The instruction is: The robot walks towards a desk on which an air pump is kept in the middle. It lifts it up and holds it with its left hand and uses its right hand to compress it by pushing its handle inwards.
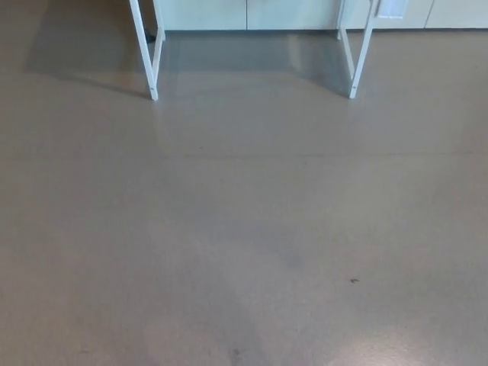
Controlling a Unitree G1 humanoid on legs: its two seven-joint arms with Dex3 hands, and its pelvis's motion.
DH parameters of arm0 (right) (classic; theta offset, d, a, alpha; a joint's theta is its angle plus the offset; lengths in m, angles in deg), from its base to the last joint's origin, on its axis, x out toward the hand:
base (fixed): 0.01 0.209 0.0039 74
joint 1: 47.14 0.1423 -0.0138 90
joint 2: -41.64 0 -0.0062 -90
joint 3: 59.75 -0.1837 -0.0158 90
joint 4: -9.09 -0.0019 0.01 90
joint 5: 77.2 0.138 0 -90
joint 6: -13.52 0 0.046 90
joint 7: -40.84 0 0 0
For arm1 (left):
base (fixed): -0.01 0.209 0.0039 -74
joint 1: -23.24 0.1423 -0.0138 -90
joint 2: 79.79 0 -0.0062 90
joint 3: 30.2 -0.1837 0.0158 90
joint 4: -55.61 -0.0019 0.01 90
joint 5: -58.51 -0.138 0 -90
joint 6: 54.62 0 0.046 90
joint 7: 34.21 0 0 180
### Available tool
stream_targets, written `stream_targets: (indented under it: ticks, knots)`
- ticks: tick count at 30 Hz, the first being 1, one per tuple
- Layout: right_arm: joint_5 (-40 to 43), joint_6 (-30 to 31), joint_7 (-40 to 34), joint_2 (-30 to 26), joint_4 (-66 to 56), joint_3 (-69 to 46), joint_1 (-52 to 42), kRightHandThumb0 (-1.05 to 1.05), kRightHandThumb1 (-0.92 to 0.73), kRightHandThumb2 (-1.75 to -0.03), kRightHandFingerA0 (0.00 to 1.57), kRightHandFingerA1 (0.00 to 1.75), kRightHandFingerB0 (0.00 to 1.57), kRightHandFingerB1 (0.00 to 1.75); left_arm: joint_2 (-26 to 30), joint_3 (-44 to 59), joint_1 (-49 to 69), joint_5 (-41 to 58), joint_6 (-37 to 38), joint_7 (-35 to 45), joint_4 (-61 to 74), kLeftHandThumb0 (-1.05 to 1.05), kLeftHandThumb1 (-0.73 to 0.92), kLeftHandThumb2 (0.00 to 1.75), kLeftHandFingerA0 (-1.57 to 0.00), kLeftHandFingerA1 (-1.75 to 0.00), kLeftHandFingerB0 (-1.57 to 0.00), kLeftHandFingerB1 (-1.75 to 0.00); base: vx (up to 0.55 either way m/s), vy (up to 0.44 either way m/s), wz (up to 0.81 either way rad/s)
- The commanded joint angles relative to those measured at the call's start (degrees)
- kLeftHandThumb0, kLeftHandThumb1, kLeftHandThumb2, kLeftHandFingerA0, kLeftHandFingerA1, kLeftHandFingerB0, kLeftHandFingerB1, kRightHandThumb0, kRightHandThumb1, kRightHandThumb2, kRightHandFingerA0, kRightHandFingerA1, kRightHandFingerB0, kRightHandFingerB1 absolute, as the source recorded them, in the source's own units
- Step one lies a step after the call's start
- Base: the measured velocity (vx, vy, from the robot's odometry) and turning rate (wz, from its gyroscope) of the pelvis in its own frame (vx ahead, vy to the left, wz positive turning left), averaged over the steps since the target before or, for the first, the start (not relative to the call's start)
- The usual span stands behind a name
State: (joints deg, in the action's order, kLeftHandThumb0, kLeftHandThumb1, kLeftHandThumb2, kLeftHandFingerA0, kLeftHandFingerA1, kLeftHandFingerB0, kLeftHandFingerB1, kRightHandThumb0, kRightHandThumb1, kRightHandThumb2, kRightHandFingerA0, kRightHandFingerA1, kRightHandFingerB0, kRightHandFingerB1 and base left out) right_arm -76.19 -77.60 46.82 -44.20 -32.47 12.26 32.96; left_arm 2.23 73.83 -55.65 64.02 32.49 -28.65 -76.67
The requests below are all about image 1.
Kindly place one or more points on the white desk leg frame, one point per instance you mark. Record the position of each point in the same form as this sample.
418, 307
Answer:
146, 61
360, 65

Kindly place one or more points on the white paper label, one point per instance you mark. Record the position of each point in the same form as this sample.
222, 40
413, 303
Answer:
390, 8

